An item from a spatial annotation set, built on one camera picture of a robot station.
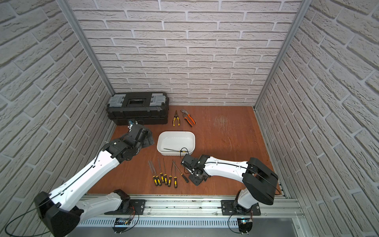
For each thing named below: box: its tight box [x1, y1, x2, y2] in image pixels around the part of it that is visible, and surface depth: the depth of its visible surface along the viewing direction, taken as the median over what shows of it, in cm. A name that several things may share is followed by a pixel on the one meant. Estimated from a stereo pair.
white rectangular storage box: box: [156, 130, 196, 157], surface depth 98 cm
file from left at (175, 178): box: [173, 160, 178, 189], surface depth 83 cm
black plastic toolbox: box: [106, 91, 170, 126], surface depth 99 cm
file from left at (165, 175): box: [162, 157, 168, 186], surface depth 84 cm
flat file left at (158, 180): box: [150, 160, 162, 187], surface depth 83 cm
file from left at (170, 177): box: [167, 158, 174, 188], surface depth 83 cm
